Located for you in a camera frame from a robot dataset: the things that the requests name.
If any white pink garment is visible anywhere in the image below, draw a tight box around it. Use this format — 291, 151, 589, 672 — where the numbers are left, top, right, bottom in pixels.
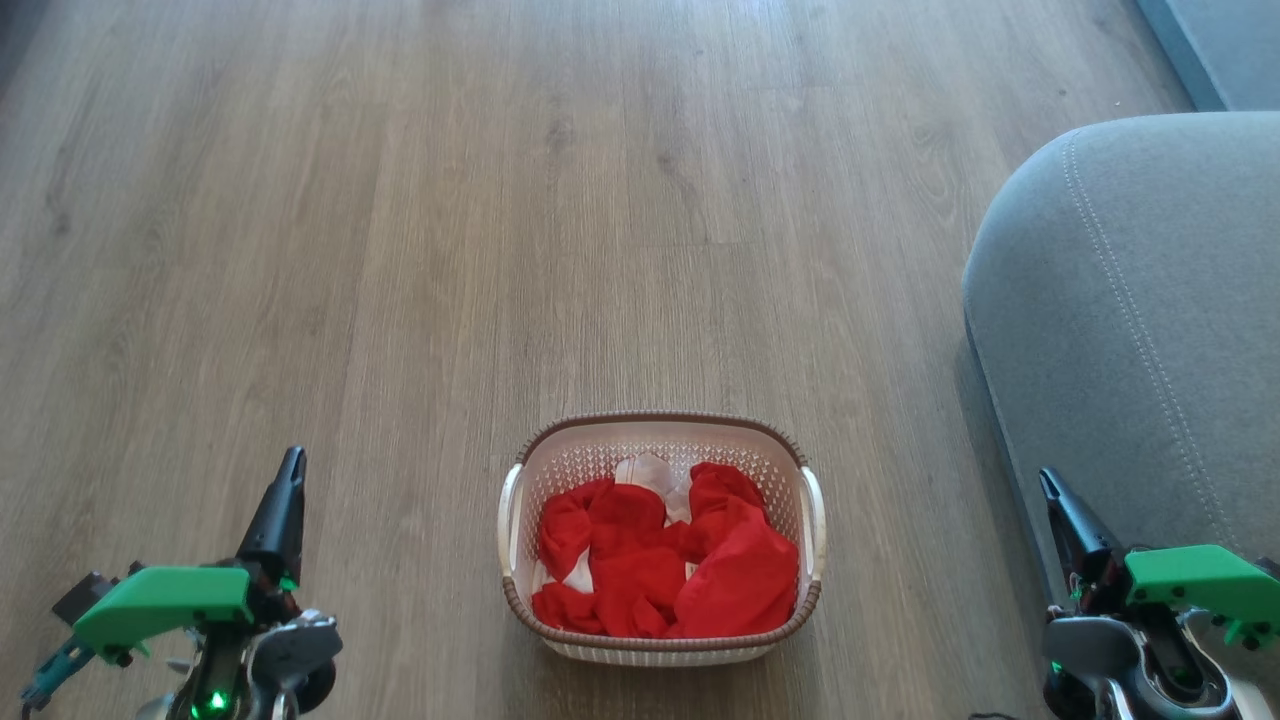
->
545, 453, 696, 591

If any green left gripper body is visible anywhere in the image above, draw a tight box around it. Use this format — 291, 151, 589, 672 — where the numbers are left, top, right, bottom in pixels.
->
73, 560, 301, 662

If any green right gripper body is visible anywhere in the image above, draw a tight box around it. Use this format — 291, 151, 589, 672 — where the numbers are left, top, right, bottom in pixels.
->
1075, 545, 1280, 649

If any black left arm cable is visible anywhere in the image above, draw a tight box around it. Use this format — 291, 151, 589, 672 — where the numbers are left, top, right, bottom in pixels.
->
18, 640, 98, 714

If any red cloth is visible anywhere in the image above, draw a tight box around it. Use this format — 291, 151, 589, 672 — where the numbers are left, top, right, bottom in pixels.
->
530, 462, 801, 640

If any white brown-rimmed laundry basket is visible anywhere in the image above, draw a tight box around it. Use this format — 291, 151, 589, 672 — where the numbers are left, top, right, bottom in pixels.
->
497, 410, 828, 668

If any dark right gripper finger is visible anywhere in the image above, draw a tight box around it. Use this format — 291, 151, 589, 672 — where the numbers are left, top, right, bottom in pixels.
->
1039, 467, 1127, 592

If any grey fabric sofa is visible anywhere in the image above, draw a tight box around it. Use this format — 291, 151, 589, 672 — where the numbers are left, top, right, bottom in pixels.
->
962, 112, 1280, 701

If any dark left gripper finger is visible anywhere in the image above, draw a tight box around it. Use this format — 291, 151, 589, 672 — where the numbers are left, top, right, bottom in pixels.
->
237, 447, 306, 587

